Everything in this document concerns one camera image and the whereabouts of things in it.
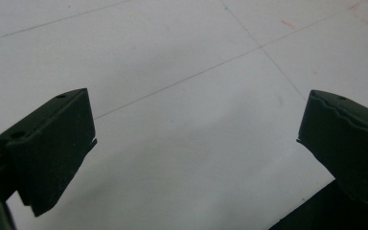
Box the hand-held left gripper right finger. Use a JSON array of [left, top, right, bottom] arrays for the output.
[[296, 89, 368, 205]]

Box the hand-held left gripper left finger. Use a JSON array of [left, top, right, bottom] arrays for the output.
[[0, 87, 98, 218]]

